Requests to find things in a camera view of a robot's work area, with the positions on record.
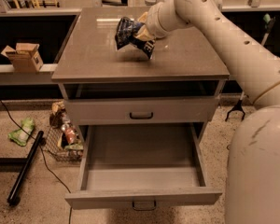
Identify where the wire basket with snacks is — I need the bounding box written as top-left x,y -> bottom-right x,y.
45,101 -> 83,161

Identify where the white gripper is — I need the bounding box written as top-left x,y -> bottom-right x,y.
134,2 -> 184,41

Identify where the black metal stand leg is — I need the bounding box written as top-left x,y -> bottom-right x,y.
7,131 -> 44,206

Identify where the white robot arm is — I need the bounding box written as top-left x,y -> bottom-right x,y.
141,0 -> 280,224

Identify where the reacher grabber tool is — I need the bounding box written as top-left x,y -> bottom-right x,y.
225,13 -> 276,120

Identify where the closed grey upper drawer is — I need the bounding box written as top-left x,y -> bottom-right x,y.
64,98 -> 218,125

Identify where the grey drawer cabinet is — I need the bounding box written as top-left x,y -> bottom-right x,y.
51,6 -> 231,211

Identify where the green snack bag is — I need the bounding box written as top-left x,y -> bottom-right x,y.
8,118 -> 35,147

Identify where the black floor cable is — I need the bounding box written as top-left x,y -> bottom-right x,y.
0,82 -> 74,224

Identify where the blue chip bag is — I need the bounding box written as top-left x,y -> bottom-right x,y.
115,17 -> 156,59

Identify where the brown cardboard box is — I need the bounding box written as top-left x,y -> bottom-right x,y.
1,43 -> 43,73

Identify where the open grey middle drawer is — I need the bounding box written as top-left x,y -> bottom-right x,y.
65,123 -> 222,211

